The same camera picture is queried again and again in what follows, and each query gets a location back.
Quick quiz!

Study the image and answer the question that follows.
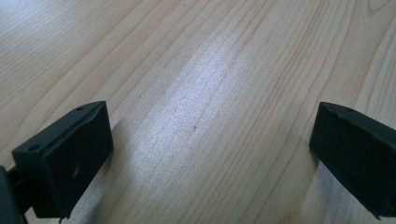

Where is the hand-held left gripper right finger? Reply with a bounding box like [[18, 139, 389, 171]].
[[308, 101, 396, 220]]

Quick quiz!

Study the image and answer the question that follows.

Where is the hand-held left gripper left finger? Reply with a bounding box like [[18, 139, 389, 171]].
[[11, 100, 115, 220]]

